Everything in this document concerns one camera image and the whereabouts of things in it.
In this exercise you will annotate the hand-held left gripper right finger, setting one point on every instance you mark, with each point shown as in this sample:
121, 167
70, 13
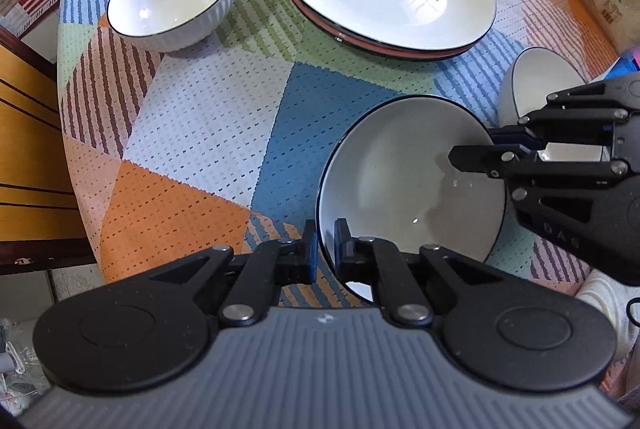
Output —
342, 251

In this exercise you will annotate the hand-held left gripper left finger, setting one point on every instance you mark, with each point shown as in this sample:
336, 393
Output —
310, 254

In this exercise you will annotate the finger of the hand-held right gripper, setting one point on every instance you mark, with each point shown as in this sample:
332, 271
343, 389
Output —
565, 116
500, 161

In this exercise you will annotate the pink bunny print plate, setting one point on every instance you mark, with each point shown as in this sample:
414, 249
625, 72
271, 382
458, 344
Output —
380, 46

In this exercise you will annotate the colourful patchwork tablecloth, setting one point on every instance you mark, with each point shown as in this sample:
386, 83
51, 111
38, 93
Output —
210, 129

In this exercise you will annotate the orange wooden chair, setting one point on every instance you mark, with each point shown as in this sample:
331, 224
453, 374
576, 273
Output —
30, 149

